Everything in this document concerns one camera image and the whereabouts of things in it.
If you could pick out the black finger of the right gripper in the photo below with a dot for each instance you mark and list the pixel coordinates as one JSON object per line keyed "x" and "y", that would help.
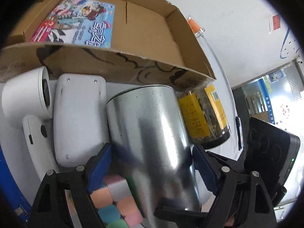
{"x": 171, "y": 210}

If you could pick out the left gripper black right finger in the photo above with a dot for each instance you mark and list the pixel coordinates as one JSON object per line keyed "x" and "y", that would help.
{"x": 238, "y": 194}

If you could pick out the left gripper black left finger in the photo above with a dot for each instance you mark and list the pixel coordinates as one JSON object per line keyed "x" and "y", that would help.
{"x": 58, "y": 190}

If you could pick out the silver metal cylinder tin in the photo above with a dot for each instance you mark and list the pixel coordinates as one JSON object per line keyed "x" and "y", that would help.
{"x": 153, "y": 150}

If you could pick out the yellow labelled tea jar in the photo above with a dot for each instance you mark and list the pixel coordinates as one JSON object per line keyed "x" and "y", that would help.
{"x": 204, "y": 116}

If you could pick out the blue cartoon board game box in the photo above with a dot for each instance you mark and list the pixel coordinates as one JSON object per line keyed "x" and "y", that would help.
{"x": 79, "y": 22}

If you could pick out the blue board with wooden knobs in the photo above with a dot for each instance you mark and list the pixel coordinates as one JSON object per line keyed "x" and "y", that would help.
{"x": 12, "y": 198}

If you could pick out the pastel colour cube puzzle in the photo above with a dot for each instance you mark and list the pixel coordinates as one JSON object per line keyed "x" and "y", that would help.
{"x": 115, "y": 203}

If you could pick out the white flat plastic device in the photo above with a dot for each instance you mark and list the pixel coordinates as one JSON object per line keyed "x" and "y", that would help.
{"x": 80, "y": 119}

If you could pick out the white handheld fan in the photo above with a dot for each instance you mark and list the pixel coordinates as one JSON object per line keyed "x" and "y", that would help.
{"x": 27, "y": 102}

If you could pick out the brown cardboard tray box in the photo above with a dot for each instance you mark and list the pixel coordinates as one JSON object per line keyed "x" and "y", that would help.
{"x": 152, "y": 43}

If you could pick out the orange capped clear container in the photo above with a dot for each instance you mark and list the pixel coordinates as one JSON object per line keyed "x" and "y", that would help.
{"x": 195, "y": 27}

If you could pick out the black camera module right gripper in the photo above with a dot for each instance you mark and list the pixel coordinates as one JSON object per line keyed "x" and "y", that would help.
{"x": 272, "y": 152}

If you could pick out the red wall sign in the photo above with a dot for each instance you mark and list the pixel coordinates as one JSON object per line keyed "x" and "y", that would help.
{"x": 274, "y": 23}

